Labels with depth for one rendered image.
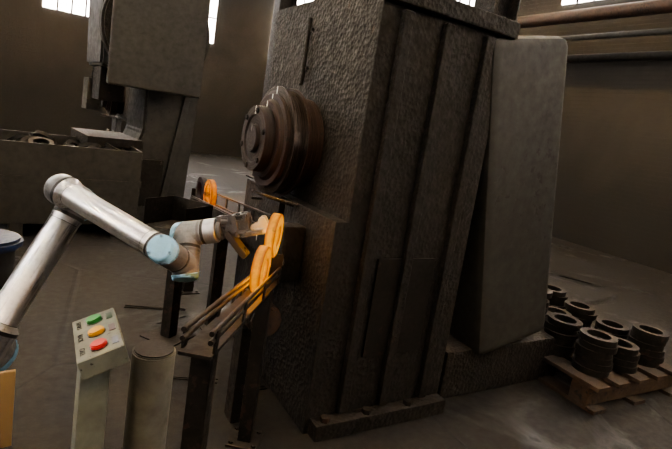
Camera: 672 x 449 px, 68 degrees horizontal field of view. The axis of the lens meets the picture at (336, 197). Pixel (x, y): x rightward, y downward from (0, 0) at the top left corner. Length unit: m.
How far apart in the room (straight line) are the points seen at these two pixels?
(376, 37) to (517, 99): 0.76
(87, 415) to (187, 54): 3.69
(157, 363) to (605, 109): 7.47
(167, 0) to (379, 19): 3.10
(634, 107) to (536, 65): 5.70
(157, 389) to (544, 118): 1.92
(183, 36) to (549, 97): 3.27
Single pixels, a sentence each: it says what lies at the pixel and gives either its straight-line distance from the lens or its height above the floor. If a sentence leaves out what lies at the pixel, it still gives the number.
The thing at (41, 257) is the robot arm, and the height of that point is 0.59.
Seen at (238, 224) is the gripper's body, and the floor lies 0.83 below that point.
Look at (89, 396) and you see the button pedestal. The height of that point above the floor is 0.45.
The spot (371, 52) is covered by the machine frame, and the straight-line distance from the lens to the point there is 1.88.
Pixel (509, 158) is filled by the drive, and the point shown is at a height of 1.19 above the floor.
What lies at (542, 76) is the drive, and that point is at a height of 1.57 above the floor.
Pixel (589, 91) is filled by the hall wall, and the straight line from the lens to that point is 8.45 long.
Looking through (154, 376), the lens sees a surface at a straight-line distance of 1.55.
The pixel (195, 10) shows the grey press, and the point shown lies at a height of 2.01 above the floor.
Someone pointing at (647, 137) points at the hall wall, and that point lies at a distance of 7.89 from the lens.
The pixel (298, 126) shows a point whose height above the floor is 1.20.
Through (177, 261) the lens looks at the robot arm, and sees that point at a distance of 1.70.
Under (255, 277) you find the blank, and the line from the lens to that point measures 1.61.
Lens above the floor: 1.23
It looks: 8 degrees down
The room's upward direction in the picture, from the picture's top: 9 degrees clockwise
